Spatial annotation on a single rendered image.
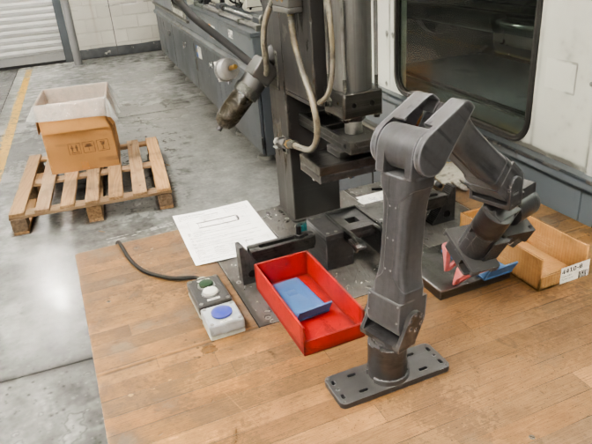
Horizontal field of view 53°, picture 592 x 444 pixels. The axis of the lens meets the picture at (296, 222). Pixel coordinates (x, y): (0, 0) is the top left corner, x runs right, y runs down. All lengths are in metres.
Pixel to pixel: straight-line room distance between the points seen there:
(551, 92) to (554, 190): 0.25
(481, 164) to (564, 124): 0.74
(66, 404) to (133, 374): 1.46
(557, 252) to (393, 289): 0.55
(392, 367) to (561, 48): 1.00
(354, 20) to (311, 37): 0.10
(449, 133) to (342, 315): 0.45
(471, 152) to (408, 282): 0.22
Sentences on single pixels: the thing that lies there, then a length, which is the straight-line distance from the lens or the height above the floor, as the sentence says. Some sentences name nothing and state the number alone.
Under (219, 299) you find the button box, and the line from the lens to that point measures 1.17.
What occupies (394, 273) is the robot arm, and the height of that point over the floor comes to 1.10.
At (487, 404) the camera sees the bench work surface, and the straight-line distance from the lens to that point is 0.98.
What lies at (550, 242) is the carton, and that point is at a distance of 1.37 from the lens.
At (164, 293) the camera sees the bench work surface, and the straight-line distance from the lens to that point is 1.28.
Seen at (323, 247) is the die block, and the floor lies 0.95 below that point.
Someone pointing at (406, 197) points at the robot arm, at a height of 1.22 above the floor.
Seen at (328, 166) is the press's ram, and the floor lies 1.14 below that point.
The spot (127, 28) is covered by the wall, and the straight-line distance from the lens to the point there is 10.36.
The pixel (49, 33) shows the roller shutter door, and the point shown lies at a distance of 10.30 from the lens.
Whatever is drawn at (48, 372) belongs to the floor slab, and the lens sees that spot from 2.73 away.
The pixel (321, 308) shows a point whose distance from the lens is 1.13.
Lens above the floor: 1.56
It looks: 26 degrees down
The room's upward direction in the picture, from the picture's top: 5 degrees counter-clockwise
